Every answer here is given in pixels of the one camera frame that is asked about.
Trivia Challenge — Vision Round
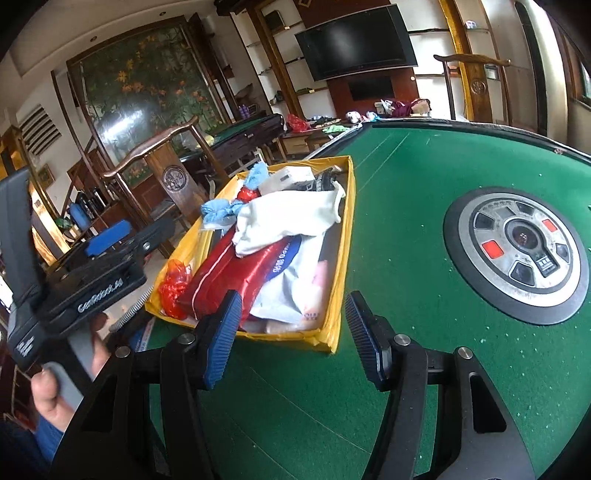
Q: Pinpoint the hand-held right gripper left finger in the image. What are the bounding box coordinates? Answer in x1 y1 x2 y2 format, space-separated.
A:
48 291 243 480

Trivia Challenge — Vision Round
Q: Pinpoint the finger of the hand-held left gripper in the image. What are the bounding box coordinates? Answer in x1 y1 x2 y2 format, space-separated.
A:
92 215 175 278
55 219 134 274

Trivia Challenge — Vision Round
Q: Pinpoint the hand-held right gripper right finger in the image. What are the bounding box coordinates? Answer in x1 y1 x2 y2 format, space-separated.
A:
345 291 527 480

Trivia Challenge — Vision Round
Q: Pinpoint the blue white wet wipes pack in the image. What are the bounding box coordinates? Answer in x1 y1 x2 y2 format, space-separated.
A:
259 167 317 195

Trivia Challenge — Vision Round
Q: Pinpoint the person's left forearm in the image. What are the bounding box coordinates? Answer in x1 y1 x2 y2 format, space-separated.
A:
28 413 70 467

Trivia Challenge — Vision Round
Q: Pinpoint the person's left hand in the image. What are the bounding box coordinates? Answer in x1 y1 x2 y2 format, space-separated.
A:
30 311 112 435

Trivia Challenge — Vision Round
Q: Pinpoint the blue water jug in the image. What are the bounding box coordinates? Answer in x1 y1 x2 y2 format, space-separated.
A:
68 202 92 230

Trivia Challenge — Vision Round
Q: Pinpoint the crumpled red plastic bag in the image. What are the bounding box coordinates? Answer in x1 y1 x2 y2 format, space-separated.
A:
159 258 192 319

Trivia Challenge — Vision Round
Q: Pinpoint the red plastic package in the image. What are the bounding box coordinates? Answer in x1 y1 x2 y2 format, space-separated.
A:
178 226 296 321

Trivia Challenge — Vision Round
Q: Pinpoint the carved wooden armchair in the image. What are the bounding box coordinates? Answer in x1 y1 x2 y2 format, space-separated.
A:
434 53 512 123
100 116 232 259

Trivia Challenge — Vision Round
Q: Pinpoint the pink white packet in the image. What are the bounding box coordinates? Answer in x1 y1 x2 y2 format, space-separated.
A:
265 261 329 333

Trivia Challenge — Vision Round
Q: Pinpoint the white printed plastic bag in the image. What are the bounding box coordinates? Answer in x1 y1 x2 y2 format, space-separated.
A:
252 235 328 324

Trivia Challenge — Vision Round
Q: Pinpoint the round table control panel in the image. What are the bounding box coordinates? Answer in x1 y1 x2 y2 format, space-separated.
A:
443 187 589 326

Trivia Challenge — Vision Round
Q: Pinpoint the white cloth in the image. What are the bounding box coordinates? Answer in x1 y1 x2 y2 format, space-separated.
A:
232 188 347 258

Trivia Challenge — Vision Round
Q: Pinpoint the dark mahjong table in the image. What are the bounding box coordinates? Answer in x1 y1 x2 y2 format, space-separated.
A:
178 113 287 178

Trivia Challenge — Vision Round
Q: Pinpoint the green felt mahjong table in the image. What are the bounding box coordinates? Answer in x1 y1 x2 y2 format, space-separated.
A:
129 117 591 480

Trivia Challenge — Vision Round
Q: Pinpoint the black packet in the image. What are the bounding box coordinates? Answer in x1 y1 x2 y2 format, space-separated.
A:
295 168 345 195

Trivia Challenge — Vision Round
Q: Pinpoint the low wooden television cabinet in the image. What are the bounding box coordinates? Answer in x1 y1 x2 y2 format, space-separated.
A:
279 111 432 160

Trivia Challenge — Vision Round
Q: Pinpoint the black flat television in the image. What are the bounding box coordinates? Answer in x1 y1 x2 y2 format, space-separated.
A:
294 4 419 81

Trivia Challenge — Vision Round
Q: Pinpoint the wooden framed window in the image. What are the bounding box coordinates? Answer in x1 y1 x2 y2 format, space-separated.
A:
573 41 591 107

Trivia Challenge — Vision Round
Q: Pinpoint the white wall vent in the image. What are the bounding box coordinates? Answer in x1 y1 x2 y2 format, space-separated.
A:
18 105 63 155

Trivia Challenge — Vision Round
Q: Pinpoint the floral wall painting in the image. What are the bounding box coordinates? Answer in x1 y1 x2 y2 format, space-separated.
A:
67 21 232 185

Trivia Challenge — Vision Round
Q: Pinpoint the wooden wall shelf unit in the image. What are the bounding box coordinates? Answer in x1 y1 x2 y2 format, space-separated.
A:
215 0 522 125

